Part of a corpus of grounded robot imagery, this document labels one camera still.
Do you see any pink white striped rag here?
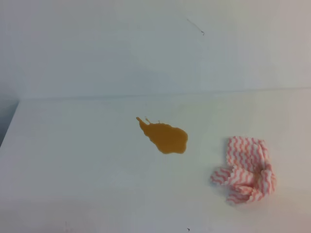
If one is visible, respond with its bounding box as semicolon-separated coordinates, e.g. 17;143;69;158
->
210;136;276;205

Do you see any brown coffee stain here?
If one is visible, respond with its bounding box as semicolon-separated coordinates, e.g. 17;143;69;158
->
136;117;188;154

